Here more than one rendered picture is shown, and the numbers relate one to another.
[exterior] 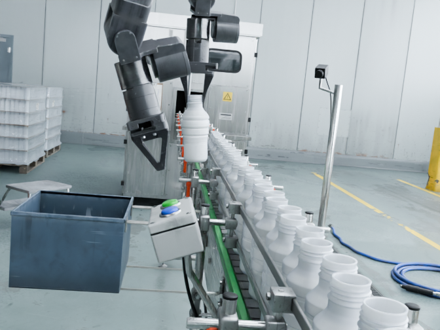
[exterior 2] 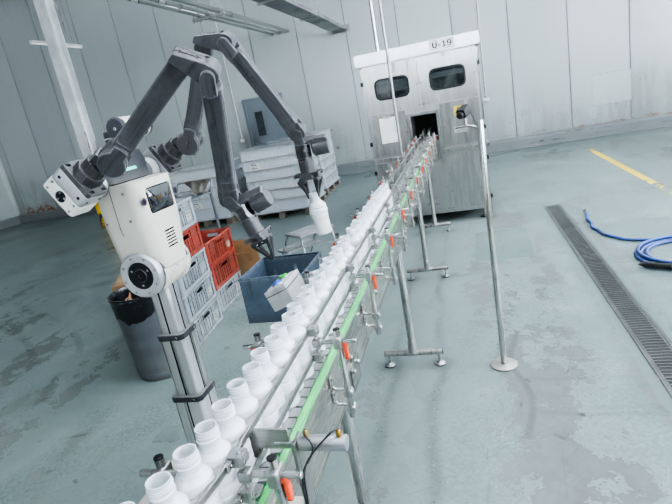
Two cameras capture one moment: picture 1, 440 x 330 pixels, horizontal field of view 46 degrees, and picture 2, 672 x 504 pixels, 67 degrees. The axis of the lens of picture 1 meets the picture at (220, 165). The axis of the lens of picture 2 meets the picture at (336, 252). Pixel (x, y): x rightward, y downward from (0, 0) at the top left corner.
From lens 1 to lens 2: 0.88 m
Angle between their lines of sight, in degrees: 23
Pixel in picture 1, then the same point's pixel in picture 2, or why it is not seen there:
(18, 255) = (249, 304)
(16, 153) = (299, 199)
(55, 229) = (264, 286)
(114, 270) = not seen: hidden behind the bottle
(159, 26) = (381, 63)
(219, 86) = (448, 102)
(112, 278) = not seen: hidden behind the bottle
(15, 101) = (288, 156)
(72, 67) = (335, 105)
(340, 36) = not seen: outside the picture
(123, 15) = (222, 190)
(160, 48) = (250, 197)
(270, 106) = (534, 89)
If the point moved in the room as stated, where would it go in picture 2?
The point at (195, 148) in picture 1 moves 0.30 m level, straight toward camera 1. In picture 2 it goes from (320, 227) to (292, 252)
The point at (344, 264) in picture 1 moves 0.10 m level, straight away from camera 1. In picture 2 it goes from (286, 317) to (311, 300)
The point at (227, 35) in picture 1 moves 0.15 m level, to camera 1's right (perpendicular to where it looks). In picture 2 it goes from (320, 150) to (359, 144)
